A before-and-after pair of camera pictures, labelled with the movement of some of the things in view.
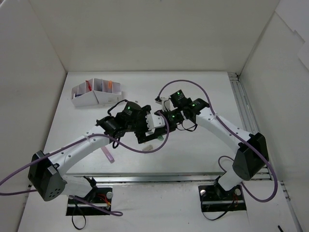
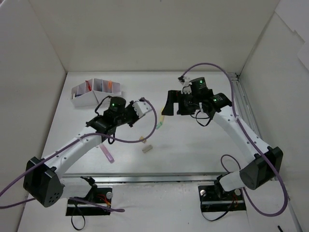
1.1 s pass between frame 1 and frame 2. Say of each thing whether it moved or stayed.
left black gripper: moved
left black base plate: stayed
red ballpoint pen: stayed
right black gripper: moved
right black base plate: stayed
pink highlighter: stayed
